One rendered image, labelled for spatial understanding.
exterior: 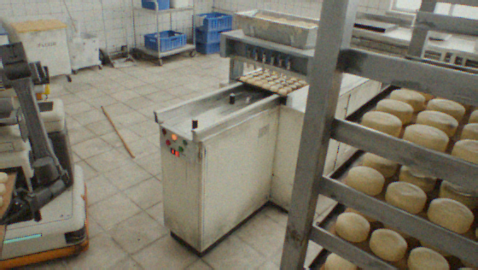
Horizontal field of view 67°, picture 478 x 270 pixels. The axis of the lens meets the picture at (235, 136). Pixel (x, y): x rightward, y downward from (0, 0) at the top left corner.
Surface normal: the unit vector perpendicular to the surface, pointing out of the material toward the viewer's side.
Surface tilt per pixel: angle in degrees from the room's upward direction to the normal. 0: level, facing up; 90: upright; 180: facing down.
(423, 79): 90
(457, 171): 90
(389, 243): 0
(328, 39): 90
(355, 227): 0
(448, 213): 0
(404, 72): 90
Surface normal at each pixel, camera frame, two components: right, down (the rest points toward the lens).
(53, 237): 0.36, 0.47
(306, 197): -0.62, 0.34
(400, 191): 0.06, -0.88
